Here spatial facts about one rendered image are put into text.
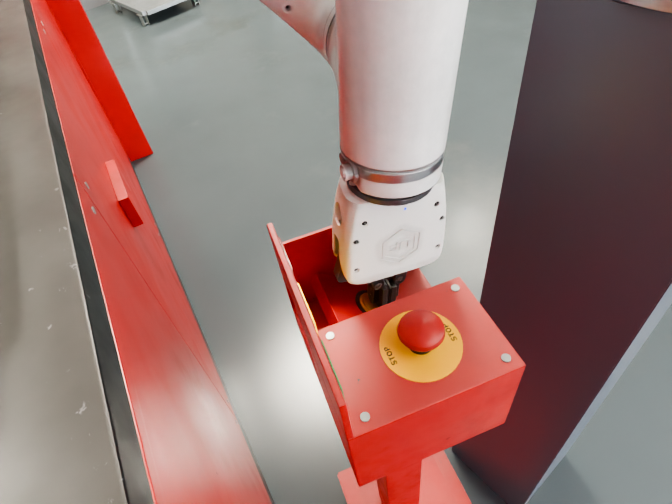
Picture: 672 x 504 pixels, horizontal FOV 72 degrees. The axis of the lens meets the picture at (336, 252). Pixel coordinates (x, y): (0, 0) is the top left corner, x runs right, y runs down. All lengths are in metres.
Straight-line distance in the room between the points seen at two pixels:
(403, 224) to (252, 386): 0.99
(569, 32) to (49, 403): 0.46
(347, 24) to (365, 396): 0.28
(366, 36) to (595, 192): 0.27
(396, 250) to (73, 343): 0.27
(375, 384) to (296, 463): 0.83
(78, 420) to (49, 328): 0.09
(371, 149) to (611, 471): 1.06
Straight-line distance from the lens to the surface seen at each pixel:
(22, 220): 0.53
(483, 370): 0.41
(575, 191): 0.49
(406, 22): 0.30
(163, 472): 0.40
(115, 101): 2.18
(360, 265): 0.42
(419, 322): 0.40
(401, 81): 0.31
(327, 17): 0.39
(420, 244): 0.43
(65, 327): 0.40
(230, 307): 1.50
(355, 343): 0.42
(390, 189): 0.36
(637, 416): 1.36
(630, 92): 0.43
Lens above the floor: 1.14
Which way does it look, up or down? 47 degrees down
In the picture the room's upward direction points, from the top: 10 degrees counter-clockwise
